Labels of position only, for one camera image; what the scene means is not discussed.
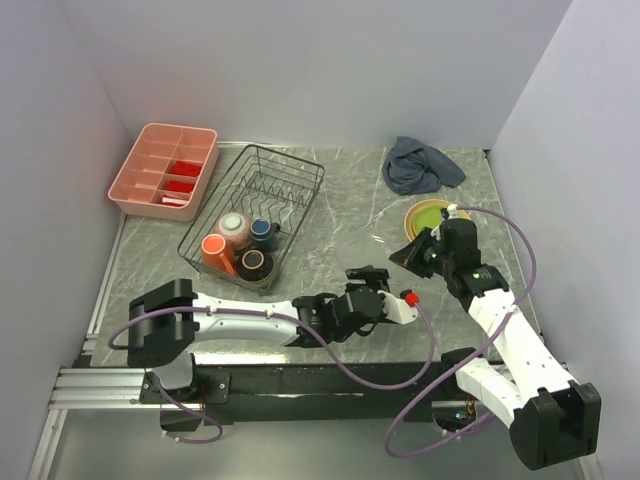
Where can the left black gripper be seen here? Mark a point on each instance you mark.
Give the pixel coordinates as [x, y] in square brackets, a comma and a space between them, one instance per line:
[372, 276]

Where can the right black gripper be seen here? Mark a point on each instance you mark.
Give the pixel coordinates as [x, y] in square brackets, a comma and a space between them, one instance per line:
[408, 257]

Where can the yellow plate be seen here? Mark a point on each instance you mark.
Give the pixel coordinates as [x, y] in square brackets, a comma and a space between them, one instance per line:
[409, 220]

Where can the green plate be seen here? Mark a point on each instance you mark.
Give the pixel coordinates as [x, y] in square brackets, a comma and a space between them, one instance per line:
[424, 217]

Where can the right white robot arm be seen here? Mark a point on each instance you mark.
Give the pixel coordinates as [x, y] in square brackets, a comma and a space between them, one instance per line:
[551, 417]

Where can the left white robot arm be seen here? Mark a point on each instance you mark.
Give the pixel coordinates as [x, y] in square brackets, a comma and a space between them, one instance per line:
[165, 321]

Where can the grey-blue crumpled cloth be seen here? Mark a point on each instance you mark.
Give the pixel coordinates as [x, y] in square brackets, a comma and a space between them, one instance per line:
[411, 167]

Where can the blue ceramic mug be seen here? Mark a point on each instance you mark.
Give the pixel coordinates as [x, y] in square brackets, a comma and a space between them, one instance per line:
[264, 234]

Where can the black glazed bowl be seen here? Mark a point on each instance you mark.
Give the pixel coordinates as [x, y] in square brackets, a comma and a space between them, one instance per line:
[256, 267]

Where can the red patterned white bowl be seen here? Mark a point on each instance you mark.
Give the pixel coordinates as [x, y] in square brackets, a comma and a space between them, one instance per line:
[235, 228]

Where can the orange ceramic mug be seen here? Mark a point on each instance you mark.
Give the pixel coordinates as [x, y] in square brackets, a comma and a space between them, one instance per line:
[217, 253]

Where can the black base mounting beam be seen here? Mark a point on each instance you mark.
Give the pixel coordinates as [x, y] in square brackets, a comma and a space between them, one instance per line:
[306, 392]

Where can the red white item in tray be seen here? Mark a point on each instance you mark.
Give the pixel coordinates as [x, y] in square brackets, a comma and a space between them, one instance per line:
[173, 201]

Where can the pink plastic divided organizer tray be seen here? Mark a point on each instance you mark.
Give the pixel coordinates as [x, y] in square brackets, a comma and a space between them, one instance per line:
[139, 185]

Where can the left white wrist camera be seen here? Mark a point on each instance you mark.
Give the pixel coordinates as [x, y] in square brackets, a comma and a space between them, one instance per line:
[396, 310]

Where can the black wire dish rack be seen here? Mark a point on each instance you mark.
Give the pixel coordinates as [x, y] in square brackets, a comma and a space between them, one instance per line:
[260, 183]

